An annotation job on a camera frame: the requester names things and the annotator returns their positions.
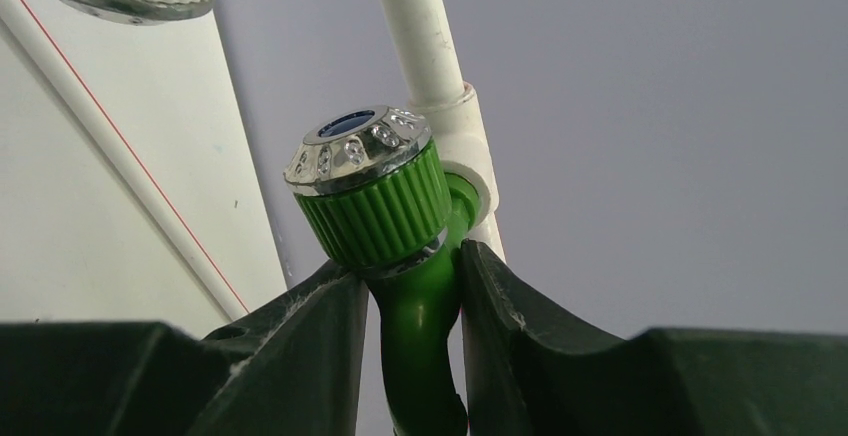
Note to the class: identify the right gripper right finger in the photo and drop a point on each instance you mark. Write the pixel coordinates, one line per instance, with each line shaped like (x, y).
(534, 368)

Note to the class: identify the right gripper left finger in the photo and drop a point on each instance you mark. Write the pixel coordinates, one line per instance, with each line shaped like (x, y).
(291, 367)

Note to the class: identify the green plastic faucet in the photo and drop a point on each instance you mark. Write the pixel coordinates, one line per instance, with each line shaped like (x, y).
(375, 194)

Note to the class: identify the white PVC pipe frame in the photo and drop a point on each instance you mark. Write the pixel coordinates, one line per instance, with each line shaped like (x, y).
(424, 44)

